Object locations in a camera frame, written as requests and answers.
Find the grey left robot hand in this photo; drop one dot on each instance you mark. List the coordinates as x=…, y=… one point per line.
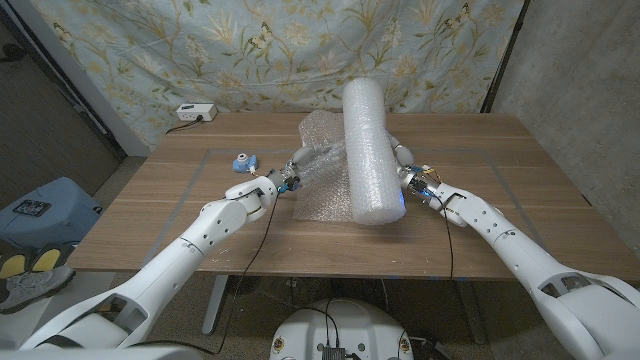
x=300, y=160

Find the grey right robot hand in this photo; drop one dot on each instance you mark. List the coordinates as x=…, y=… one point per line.
x=417, y=182

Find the clear bubble wrap roll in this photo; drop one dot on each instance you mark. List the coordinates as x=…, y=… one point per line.
x=372, y=150

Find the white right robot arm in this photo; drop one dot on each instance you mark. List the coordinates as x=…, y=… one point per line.
x=525, y=260

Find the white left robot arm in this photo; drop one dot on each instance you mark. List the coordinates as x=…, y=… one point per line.
x=190, y=250

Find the white power strip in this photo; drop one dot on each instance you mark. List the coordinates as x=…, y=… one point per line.
x=195, y=112

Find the floral light blue backdrop cloth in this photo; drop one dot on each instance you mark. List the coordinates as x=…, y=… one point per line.
x=200, y=60

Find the white table leg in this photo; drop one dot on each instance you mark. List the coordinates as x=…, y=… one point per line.
x=215, y=305
x=472, y=315

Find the black backdrop stand pole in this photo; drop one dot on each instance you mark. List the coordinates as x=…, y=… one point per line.
x=502, y=60

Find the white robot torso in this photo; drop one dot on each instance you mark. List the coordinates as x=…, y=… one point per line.
x=350, y=325

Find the small black electronics box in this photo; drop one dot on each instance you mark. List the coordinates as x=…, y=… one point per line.
x=333, y=352

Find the blue plastic storage bin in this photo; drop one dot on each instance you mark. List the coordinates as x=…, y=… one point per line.
x=65, y=210

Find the flat black patterned device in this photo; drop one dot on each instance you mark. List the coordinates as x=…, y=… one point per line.
x=32, y=207

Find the shoe with yellow insole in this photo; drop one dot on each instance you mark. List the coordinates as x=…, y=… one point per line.
x=12, y=266
x=46, y=260

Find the grey sneaker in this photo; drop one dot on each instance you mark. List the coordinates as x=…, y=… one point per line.
x=35, y=287

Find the small blue toy camera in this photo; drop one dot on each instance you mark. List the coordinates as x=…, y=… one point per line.
x=245, y=164

